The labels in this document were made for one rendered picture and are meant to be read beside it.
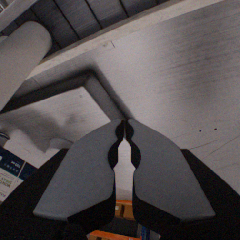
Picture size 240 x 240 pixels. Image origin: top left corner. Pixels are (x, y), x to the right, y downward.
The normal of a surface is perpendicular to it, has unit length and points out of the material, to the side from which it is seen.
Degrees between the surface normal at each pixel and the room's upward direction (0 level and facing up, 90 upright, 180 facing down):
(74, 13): 0
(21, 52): 90
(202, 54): 0
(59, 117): 0
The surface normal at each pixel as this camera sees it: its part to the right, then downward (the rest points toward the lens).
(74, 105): -0.20, 0.77
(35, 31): 0.57, -0.41
